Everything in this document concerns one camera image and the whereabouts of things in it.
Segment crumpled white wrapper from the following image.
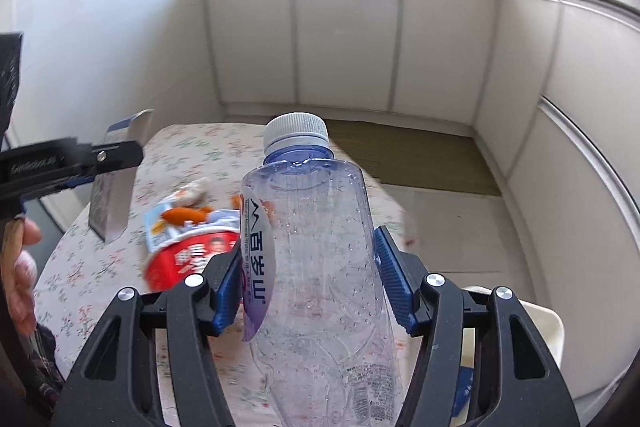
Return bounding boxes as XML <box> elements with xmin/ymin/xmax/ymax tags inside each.
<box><xmin>172</xmin><ymin>179</ymin><xmax>208</xmax><ymax>208</ymax></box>

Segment orange wrapper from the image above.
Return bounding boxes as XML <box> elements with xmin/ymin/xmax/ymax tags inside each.
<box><xmin>162</xmin><ymin>205</ymin><xmax>213</xmax><ymax>226</ymax></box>

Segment white trash bin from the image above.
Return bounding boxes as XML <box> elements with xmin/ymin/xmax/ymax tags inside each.
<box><xmin>450</xmin><ymin>284</ymin><xmax>566</xmax><ymax>418</ymax></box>

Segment blue white wrapper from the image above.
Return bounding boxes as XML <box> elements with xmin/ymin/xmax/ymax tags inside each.
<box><xmin>144</xmin><ymin>207</ymin><xmax>241</xmax><ymax>254</ymax></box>

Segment red instant noodle cup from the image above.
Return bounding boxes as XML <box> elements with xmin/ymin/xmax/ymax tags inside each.
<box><xmin>144</xmin><ymin>227</ymin><xmax>242</xmax><ymax>293</ymax></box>

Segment white kitchen cabinets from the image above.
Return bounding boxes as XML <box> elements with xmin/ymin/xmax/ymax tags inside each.
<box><xmin>200</xmin><ymin>0</ymin><xmax>640</xmax><ymax>388</ymax></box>

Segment clear plastic bottle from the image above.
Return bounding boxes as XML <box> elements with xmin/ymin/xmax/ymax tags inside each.
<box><xmin>240</xmin><ymin>112</ymin><xmax>406</xmax><ymax>427</ymax></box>

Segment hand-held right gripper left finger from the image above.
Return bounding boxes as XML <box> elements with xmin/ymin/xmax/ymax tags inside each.
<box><xmin>57</xmin><ymin>247</ymin><xmax>246</xmax><ymax>427</ymax></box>

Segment brown floor mat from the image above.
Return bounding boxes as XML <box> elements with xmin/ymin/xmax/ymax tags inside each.
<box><xmin>325</xmin><ymin>119</ymin><xmax>501</xmax><ymax>196</ymax></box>

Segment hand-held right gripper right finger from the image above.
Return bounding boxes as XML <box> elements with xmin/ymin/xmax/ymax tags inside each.
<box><xmin>372</xmin><ymin>225</ymin><xmax>581</xmax><ymax>427</ymax></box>

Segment plaid clothing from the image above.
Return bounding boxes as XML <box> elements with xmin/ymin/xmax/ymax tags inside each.
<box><xmin>25</xmin><ymin>322</ymin><xmax>67</xmax><ymax>410</ymax></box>

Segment silver foil packet blue edge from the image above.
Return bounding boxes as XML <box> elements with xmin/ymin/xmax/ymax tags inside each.
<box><xmin>87</xmin><ymin>108</ymin><xmax>155</xmax><ymax>243</ymax></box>

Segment person's left hand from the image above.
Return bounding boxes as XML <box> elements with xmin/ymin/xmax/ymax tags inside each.
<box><xmin>0</xmin><ymin>217</ymin><xmax>43</xmax><ymax>335</ymax></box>

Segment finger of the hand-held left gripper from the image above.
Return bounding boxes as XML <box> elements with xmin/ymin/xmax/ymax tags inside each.
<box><xmin>90</xmin><ymin>140</ymin><xmax>146</xmax><ymax>174</ymax></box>
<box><xmin>20</xmin><ymin>174</ymin><xmax>97</xmax><ymax>204</ymax></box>

